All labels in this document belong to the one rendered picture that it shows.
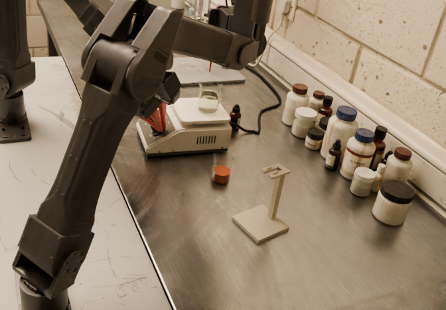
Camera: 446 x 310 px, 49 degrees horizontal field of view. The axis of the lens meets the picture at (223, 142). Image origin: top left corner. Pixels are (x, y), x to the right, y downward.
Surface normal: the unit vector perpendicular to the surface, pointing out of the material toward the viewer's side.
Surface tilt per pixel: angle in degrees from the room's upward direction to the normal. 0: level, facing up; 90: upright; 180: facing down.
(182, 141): 90
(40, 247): 62
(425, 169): 90
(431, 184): 90
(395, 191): 0
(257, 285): 0
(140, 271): 0
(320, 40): 90
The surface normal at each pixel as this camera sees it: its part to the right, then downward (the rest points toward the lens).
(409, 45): -0.91, 0.11
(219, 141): 0.32, 0.51
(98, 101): -0.44, -0.09
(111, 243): 0.13, -0.86
